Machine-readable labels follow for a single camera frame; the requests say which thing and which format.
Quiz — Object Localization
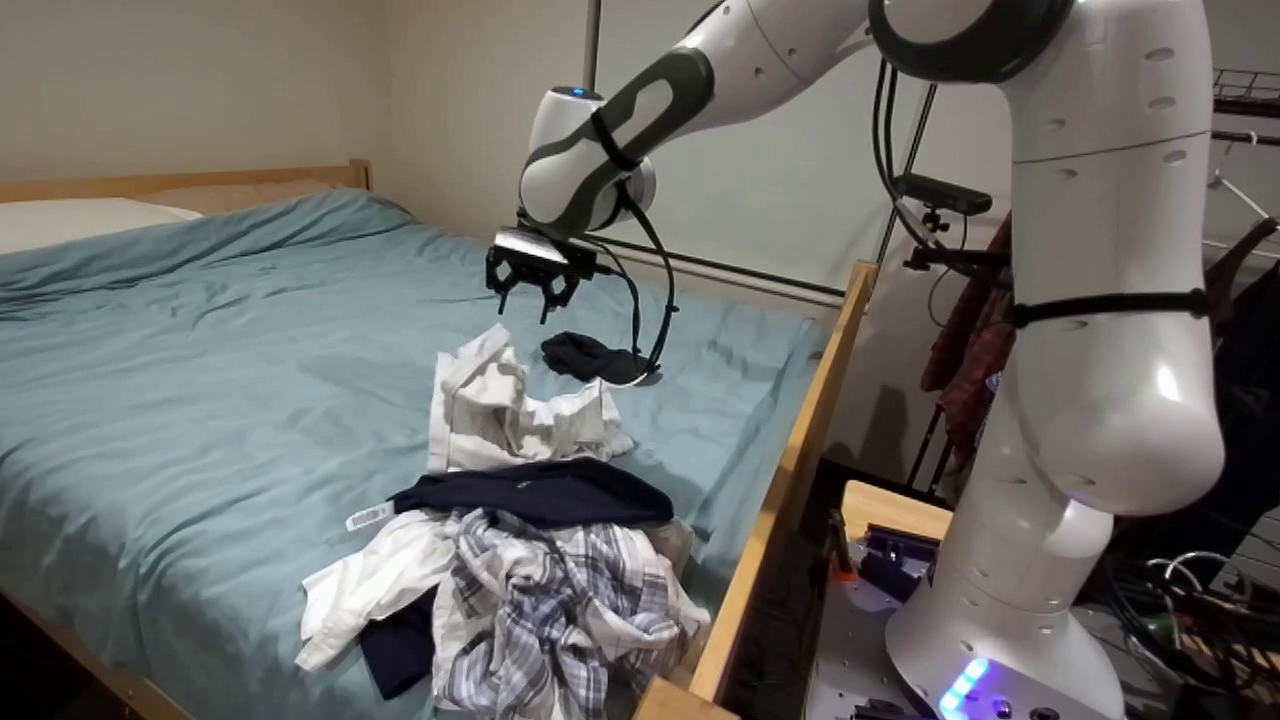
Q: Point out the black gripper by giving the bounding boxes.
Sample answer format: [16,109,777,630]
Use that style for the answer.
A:
[483,257,604,328]

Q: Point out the white garment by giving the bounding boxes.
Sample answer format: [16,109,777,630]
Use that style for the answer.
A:
[425,320,640,477]

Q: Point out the navy t-shirt with white print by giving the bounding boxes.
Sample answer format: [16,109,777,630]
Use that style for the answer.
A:
[387,458,676,533]

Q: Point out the dark hanging clothes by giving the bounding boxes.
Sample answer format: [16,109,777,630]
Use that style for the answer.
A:
[1199,214,1280,553]

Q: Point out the black garment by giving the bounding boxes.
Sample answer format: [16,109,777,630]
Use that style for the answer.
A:
[537,328,661,393]

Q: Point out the plaid checked shirt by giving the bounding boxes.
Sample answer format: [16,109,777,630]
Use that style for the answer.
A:
[428,510,716,720]

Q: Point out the cream white cloth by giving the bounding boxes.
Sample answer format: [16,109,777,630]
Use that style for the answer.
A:
[293,505,459,677]

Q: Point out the small navy cloth piece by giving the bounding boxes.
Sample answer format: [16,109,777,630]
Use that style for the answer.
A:
[351,593,444,705]

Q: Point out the small wooden crate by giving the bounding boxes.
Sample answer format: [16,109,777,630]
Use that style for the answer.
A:
[837,477,959,611]

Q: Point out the red hanging cloth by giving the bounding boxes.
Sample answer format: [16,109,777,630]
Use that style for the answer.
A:
[916,216,1020,452]

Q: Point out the white pillow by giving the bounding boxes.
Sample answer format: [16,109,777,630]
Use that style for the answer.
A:
[0,195,210,261]

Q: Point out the black camera on stand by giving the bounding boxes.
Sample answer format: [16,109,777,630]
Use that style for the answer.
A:
[889,167,1000,279]

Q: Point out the tangled cable bundle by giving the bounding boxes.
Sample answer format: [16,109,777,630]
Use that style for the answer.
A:
[1117,543,1280,701]

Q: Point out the wire clothes rack shelf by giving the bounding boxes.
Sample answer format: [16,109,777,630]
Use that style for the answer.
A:
[1210,62,1280,120]

